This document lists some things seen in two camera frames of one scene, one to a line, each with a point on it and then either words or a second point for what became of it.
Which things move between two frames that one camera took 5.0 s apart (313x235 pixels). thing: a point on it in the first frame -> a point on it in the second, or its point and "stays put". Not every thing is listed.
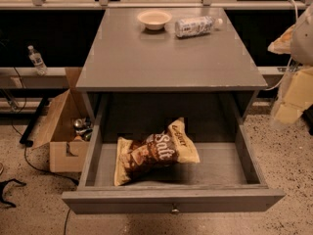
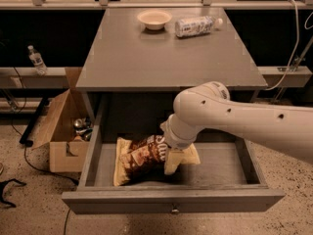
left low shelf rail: (28, 77) stays put
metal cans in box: (83, 127) stays put
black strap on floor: (2, 183) stays put
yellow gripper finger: (299, 94) -> (173, 159)
